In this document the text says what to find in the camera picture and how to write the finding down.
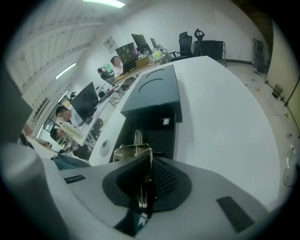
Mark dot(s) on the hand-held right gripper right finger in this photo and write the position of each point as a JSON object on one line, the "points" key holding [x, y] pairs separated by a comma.
{"points": [[206, 194]]}

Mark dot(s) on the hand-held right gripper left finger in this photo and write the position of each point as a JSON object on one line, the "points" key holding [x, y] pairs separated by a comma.
{"points": [[89, 185]]}

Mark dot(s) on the white desk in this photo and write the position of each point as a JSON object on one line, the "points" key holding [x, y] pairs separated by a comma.
{"points": [[93, 124]]}

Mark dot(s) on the white table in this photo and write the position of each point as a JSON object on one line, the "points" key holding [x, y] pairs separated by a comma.
{"points": [[222, 129]]}

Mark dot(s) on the black open laptop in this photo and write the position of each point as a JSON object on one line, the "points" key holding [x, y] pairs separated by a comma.
{"points": [[84, 103]]}

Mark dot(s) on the black chair with grey jacket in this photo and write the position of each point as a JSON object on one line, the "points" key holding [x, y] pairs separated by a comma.
{"points": [[106, 77]]}

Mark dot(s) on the wooden top desk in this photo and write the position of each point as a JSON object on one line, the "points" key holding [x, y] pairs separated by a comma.
{"points": [[126, 75]]}

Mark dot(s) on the ceiling tube light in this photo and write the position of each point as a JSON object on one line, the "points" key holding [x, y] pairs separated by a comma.
{"points": [[103, 2], [65, 70]]}

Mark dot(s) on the green plush toy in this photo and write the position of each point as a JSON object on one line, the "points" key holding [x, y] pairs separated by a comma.
{"points": [[107, 68]]}

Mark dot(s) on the black mesh bin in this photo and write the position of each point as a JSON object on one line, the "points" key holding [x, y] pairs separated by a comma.
{"points": [[277, 91]]}

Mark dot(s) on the small cardboard box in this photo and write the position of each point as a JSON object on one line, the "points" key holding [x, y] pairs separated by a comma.
{"points": [[143, 62]]}

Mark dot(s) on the sticker covered laptop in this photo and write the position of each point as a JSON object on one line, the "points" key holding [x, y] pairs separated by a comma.
{"points": [[126, 52]]}

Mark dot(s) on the black rolling rack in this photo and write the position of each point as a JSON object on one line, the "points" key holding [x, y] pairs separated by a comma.
{"points": [[212, 50]]}

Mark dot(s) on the green tissue box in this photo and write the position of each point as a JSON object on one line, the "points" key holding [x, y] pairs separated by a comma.
{"points": [[158, 55]]}

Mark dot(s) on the black cabinet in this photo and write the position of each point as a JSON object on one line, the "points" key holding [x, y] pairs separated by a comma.
{"points": [[260, 56]]}

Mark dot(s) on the black office chair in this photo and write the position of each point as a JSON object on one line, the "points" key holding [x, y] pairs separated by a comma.
{"points": [[185, 44], [198, 44]]}

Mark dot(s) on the black monitor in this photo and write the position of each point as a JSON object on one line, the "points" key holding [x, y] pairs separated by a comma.
{"points": [[140, 43], [154, 43]]}

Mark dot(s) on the wooden board panel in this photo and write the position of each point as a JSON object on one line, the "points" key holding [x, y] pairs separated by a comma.
{"points": [[283, 58]]}

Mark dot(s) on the wall poster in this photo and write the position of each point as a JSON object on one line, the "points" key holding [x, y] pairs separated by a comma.
{"points": [[110, 45]]}

